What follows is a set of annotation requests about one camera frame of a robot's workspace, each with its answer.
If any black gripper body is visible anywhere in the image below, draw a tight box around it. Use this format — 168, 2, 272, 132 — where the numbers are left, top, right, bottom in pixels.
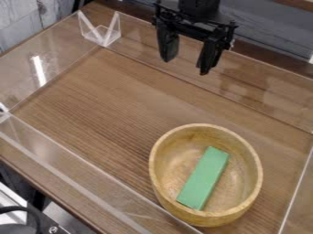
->
152, 0, 237, 49

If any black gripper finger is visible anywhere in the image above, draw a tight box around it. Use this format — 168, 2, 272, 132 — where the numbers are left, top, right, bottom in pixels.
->
156, 25, 179, 62
195, 38, 223, 75

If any green rectangular block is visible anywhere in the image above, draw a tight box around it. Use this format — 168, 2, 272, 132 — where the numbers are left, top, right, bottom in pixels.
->
176, 146, 228, 210

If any brown wooden bowl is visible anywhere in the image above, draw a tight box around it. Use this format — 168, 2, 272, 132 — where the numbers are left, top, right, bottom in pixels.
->
149, 123, 263, 228

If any clear acrylic corner bracket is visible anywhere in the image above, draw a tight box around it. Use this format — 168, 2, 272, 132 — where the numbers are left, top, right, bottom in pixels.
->
77, 11, 120, 48

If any clear acrylic front wall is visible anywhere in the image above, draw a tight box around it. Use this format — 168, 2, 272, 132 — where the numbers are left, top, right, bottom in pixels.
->
0, 112, 201, 234

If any black metal frame bracket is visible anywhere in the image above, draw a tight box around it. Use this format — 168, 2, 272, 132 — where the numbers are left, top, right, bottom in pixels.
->
26, 203, 70, 234

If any black cable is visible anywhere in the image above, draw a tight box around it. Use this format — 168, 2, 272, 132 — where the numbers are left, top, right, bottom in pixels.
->
0, 206, 43, 234

